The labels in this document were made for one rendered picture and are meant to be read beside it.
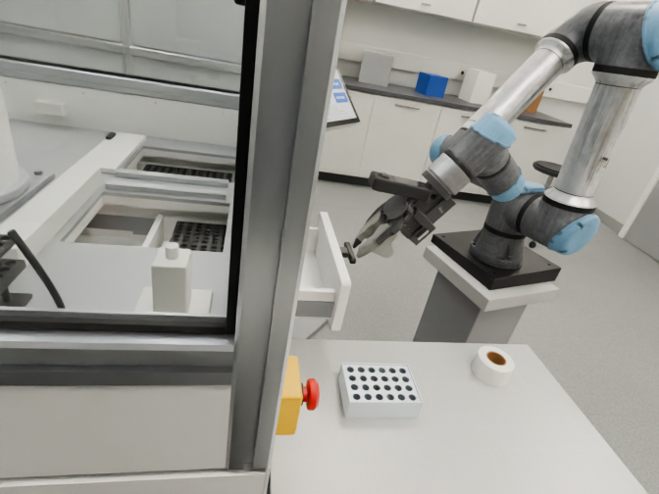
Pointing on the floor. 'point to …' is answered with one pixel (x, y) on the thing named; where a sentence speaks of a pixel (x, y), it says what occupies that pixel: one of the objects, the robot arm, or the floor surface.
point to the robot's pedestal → (473, 306)
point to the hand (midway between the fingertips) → (357, 245)
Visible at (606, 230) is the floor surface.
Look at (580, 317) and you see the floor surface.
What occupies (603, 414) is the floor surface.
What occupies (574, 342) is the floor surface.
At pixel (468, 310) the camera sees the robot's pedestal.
